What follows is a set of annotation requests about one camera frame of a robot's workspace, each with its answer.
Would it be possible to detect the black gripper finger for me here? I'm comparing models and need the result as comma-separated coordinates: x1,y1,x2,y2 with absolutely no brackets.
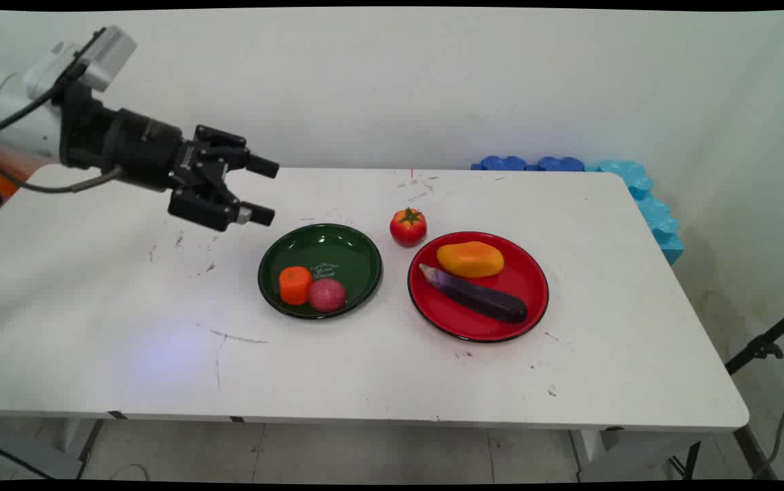
167,166,276,233
192,125,280,180

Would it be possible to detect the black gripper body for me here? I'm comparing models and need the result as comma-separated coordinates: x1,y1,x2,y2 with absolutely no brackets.
57,82,197,193

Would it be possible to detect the purple toy eggplant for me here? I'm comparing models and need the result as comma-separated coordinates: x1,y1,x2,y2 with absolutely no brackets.
418,263,529,325

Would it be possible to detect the orange carrot piece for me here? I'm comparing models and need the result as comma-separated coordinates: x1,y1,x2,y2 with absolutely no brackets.
278,265,314,306

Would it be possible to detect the orange object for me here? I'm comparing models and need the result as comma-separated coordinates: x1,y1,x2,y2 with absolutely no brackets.
0,140,48,231

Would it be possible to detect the dark green plate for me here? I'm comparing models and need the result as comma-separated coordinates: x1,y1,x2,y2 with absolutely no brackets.
257,223,383,321

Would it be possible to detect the reddish purple round vegetable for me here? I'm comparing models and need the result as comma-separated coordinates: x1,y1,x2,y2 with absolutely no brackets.
308,277,347,314

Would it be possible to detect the red toy tomato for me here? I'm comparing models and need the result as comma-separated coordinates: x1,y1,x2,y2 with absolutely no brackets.
390,207,428,248

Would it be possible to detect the orange toy mango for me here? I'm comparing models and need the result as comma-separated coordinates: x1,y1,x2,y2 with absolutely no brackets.
436,241,506,279

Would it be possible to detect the white table leg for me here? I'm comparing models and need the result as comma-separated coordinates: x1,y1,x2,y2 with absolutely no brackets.
568,428,704,482
0,417,104,480

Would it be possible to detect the dark blue foam piece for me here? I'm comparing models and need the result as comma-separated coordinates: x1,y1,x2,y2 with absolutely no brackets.
534,156,586,173
471,155,529,172

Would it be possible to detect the red plate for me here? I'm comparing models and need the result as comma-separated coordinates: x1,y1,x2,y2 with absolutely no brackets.
407,231,550,344

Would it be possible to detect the light blue foam mat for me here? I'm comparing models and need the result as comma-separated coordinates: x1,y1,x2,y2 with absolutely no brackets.
595,160,685,266

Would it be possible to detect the black tripod leg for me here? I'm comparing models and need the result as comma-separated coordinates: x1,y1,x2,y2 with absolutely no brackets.
725,300,784,479

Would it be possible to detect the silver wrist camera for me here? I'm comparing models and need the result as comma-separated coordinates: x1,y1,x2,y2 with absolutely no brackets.
72,25,139,93

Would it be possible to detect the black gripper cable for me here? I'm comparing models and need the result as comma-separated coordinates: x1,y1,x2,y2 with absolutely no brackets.
0,146,124,195

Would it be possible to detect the black camera cable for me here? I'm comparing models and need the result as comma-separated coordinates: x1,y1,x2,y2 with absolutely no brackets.
0,27,107,141

